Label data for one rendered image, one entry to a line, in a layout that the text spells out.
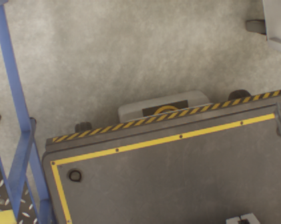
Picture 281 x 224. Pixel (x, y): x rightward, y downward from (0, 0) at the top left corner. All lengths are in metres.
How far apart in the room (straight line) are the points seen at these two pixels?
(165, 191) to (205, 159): 0.13
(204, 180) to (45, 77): 0.57
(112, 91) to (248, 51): 0.45
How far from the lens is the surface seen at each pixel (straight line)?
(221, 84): 1.50
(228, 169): 1.24
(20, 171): 1.08
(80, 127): 1.35
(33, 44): 1.41
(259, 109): 1.21
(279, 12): 1.39
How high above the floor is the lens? 1.39
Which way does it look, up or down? 72 degrees down
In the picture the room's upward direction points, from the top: 154 degrees clockwise
